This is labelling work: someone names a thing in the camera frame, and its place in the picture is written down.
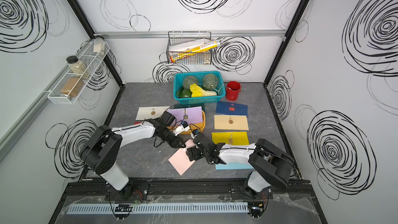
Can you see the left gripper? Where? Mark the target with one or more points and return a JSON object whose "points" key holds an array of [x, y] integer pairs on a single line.
{"points": [[176, 143]]}

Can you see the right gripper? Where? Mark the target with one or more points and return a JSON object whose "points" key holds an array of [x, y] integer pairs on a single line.
{"points": [[194, 150]]}

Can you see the pink envelope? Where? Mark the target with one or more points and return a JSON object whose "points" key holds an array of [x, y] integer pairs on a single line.
{"points": [[180, 161]]}

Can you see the purple envelope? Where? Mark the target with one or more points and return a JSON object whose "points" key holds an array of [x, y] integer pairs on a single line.
{"points": [[192, 115]]}

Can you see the beige envelope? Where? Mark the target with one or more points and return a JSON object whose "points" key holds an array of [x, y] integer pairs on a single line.
{"points": [[231, 122]]}

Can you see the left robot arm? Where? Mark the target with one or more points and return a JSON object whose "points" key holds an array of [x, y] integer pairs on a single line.
{"points": [[101, 150]]}

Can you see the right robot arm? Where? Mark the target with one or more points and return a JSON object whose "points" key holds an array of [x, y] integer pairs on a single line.
{"points": [[272, 166]]}

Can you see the yellow storage box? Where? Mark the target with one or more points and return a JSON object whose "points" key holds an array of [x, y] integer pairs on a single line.
{"points": [[199, 126]]}

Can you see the yellow foil roll box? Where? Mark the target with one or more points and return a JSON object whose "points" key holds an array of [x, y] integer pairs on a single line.
{"points": [[194, 50]]}

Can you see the white wrap box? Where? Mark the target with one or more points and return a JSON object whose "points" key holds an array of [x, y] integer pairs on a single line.
{"points": [[185, 46]]}

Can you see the white envelope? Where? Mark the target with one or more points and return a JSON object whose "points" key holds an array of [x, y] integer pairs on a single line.
{"points": [[150, 112]]}

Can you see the dark green envelope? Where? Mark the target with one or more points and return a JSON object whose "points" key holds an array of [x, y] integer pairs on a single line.
{"points": [[179, 106]]}

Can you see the green pepper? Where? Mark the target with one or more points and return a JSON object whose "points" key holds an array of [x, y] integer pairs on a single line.
{"points": [[185, 93]]}

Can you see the light blue envelope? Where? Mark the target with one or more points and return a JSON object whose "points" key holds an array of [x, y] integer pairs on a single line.
{"points": [[233, 166]]}

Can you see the yellow white cabbage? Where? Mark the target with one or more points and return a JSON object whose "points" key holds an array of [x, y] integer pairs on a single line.
{"points": [[198, 91]]}

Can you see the yellow envelope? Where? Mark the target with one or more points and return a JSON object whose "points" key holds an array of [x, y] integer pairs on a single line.
{"points": [[230, 138]]}

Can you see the left green melon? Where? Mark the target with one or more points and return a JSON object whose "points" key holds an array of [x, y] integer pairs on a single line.
{"points": [[189, 80]]}

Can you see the green melon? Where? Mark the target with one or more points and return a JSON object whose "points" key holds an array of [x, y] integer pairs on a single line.
{"points": [[189, 80], [210, 81]]}

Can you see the navy blue envelope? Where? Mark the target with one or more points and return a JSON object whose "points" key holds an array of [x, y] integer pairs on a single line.
{"points": [[229, 108]]}

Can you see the teal plastic basket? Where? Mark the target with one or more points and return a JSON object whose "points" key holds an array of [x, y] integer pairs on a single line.
{"points": [[178, 83]]}

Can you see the right green melon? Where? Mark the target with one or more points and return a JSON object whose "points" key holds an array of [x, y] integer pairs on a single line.
{"points": [[210, 81]]}

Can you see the red cup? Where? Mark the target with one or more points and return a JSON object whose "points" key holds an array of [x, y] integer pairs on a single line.
{"points": [[232, 90]]}

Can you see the clear lid jar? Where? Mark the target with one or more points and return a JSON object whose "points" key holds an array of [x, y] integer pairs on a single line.
{"points": [[99, 45]]}

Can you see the black lid spice jar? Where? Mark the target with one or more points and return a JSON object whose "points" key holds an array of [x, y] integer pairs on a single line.
{"points": [[76, 65]]}

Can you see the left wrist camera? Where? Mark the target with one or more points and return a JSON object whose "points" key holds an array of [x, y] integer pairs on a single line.
{"points": [[183, 127]]}

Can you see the white slotted cable duct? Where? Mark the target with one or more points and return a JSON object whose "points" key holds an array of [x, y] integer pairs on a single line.
{"points": [[158, 208]]}

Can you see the black wire wall basket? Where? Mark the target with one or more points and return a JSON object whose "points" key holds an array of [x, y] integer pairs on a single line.
{"points": [[184, 36]]}

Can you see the white wire wall shelf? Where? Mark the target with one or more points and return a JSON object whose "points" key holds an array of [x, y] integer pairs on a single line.
{"points": [[96, 77]]}

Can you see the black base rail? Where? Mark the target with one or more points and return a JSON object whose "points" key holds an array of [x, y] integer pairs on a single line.
{"points": [[143, 189]]}

